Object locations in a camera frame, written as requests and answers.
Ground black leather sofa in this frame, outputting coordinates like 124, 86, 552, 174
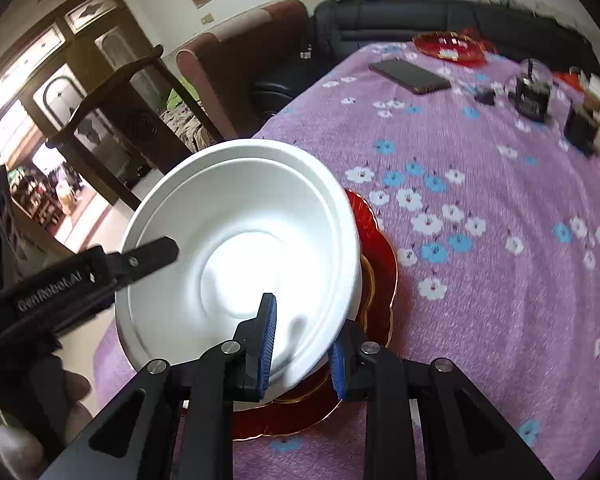
252, 0, 600, 116

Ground wooden glass door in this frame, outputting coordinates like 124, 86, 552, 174
0, 0, 166, 201

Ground dark round jar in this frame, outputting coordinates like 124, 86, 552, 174
509, 59, 552, 122

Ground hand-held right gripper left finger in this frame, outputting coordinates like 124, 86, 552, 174
40, 292, 278, 480

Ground brown upholstered chair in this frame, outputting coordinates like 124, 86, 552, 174
176, 0, 311, 141

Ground dark wooden chair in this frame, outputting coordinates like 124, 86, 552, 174
45, 45, 226, 206

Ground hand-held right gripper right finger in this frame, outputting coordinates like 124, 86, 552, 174
330, 320, 556, 480

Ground black smartphone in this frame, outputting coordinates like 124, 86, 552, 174
369, 57, 452, 96

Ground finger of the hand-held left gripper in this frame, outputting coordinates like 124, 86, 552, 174
104, 237, 181, 289

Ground person's left hand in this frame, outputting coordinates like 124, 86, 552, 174
62, 372, 95, 441

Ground dark bottle with cork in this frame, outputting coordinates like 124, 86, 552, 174
564, 95, 600, 156

